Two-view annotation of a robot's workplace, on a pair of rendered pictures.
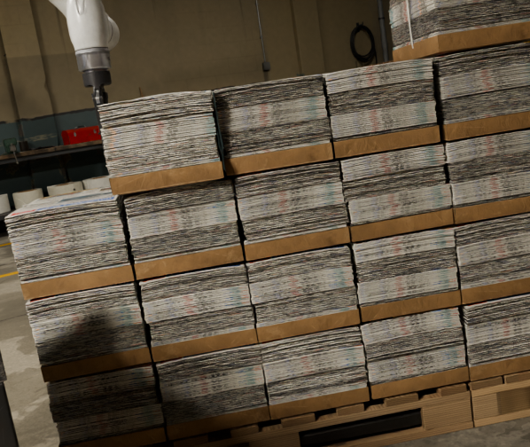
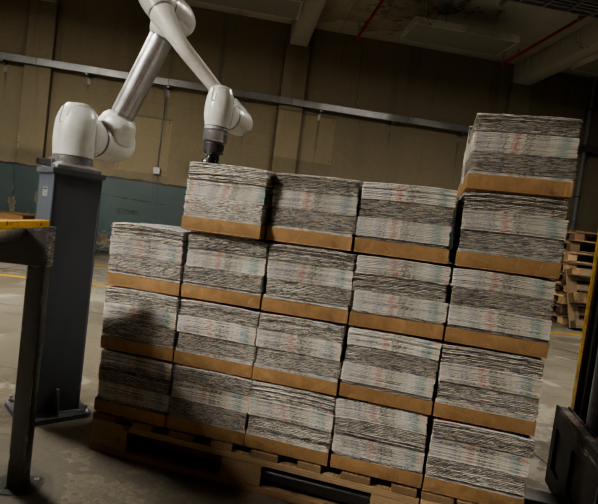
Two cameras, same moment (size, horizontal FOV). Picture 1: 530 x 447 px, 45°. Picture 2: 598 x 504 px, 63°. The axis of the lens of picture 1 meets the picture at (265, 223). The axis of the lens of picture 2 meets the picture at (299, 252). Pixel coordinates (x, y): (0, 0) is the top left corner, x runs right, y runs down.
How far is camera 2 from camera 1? 58 cm
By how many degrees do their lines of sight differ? 20
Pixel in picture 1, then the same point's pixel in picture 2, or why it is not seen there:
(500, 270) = (477, 398)
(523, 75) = (543, 228)
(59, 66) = (306, 170)
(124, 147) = (199, 196)
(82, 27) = (211, 109)
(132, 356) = (160, 352)
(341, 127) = (365, 227)
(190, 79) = not seen: hidden behind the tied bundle
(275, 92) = (319, 185)
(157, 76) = not seen: hidden behind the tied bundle
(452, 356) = (410, 459)
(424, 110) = (440, 233)
